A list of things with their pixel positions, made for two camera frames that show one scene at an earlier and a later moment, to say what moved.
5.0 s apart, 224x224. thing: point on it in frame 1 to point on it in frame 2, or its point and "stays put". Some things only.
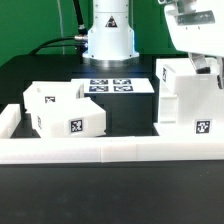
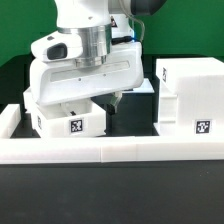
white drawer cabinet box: [189, 103] stays put
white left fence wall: [9, 120] stays put
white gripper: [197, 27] to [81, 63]
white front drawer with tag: [78, 118] stays put
